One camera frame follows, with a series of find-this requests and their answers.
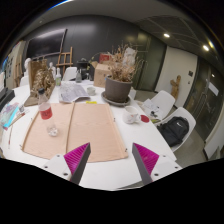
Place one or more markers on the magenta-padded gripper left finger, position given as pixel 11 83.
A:
pixel 74 158

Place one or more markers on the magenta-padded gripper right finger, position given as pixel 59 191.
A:
pixel 148 160

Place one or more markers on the clear bottle with red label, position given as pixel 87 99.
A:
pixel 45 110

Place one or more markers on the beige table mat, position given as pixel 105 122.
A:
pixel 90 130

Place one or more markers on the black backpack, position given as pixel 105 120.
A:
pixel 173 130

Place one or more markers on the flat round red coaster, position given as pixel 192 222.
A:
pixel 145 118

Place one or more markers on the white mug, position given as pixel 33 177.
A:
pixel 129 116

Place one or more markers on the papers stack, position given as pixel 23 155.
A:
pixel 150 108

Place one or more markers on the yellow tag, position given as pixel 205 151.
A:
pixel 91 102

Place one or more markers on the white chair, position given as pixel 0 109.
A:
pixel 165 100
pixel 186 115
pixel 69 74

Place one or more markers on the grey plant saucer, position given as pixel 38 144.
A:
pixel 115 104

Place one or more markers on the printed newspaper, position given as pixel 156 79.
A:
pixel 71 92

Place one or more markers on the small glass cup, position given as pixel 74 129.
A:
pixel 91 90

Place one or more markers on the dried plant in grey pot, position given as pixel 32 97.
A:
pixel 117 90

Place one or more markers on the wooden figure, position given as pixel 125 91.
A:
pixel 176 86

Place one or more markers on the colourful book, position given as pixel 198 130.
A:
pixel 8 115

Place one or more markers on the clear spray bottle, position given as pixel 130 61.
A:
pixel 78 77

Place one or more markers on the cardboard box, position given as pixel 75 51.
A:
pixel 100 76

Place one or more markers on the small white figurine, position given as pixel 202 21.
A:
pixel 52 70

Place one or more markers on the wooden easel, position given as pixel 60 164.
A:
pixel 65 61

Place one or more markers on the red box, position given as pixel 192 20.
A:
pixel 104 58

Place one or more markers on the round ceiling light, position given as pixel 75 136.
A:
pixel 166 35
pixel 206 48

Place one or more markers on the black wall screen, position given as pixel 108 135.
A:
pixel 45 43

